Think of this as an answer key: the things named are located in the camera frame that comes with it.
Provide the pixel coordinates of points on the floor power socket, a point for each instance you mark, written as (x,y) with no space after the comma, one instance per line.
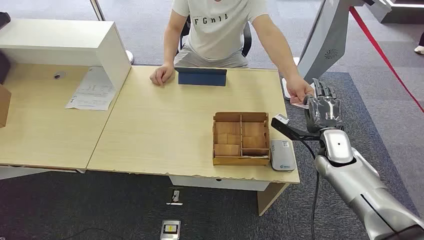
(175,196)

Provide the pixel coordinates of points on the person's left forearm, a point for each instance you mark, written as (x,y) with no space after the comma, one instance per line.
(280,54)

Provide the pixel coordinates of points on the dark speckled floor rug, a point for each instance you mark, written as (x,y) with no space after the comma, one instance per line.
(99,205)

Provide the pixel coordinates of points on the black office chair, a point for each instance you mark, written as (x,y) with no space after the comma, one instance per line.
(246,39)

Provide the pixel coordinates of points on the blue tablet case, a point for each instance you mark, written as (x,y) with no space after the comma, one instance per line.
(202,78)

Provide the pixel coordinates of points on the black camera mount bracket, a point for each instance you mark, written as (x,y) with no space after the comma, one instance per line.
(294,133)

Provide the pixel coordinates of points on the person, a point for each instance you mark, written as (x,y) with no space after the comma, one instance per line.
(215,36)

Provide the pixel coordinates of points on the white desk shelf riser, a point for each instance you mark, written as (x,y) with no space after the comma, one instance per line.
(53,36)

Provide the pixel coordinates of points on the white round floor base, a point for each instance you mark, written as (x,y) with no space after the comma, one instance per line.
(296,61)

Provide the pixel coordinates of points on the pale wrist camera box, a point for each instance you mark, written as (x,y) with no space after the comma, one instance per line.
(282,118)

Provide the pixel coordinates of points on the brown cardboard box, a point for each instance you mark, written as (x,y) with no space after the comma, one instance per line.
(4,106)

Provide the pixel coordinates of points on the person's right forearm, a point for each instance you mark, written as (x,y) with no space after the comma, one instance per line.
(171,49)

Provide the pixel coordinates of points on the printed paper sheet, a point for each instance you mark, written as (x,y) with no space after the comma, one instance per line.
(92,91)

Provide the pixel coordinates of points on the person's left hand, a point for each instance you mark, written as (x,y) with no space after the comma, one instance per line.
(297,88)

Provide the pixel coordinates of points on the grey kiosk stand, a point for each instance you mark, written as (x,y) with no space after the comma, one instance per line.
(326,39)

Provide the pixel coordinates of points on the white desk underside panel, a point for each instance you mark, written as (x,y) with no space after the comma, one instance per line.
(20,172)

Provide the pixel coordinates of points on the white pole stand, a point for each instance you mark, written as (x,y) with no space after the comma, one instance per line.
(97,10)

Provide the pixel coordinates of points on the white key card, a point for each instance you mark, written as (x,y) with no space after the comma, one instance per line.
(255,156)

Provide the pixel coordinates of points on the pale ID card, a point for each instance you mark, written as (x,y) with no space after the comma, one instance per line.
(299,105)

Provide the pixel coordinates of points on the white desk drawer unit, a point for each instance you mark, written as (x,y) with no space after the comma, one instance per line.
(215,183)

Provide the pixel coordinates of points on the grey card reader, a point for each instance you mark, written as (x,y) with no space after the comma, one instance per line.
(282,155)

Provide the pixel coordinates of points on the wooden compartment organizer box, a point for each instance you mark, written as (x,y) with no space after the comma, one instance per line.
(232,161)

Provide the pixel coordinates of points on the silver floor box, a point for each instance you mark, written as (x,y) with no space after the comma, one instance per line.
(170,229)

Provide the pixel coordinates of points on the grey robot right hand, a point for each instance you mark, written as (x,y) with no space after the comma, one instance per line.
(324,111)

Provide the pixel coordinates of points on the wooden desk leg panel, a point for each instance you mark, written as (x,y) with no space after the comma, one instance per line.
(268,198)

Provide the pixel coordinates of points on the black device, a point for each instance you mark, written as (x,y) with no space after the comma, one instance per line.
(3,20)

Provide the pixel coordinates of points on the person's right hand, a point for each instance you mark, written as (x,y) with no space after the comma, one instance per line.
(162,74)

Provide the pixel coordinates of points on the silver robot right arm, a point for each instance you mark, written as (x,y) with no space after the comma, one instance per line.
(357,182)

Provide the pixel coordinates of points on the white shoe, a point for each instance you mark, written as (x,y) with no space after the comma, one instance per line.
(419,49)

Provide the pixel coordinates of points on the grey display platform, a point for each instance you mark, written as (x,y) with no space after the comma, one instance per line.
(397,16)

